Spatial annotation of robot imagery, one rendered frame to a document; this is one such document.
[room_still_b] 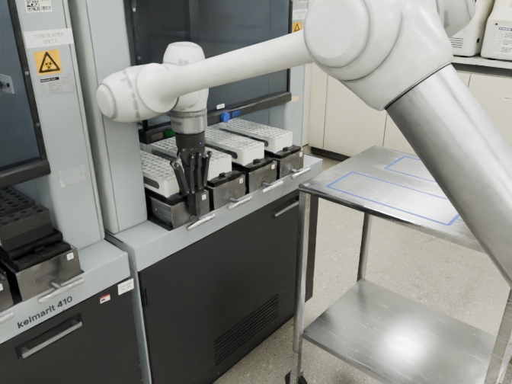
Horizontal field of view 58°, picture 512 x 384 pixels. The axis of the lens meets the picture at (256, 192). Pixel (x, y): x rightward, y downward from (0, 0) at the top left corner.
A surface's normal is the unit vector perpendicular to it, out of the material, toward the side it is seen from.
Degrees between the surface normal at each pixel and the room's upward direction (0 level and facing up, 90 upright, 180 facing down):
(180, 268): 90
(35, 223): 90
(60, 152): 90
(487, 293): 0
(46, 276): 90
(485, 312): 0
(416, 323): 0
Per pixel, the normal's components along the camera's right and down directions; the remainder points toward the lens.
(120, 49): 0.75, 0.28
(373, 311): 0.00, -0.91
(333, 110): -0.66, 0.32
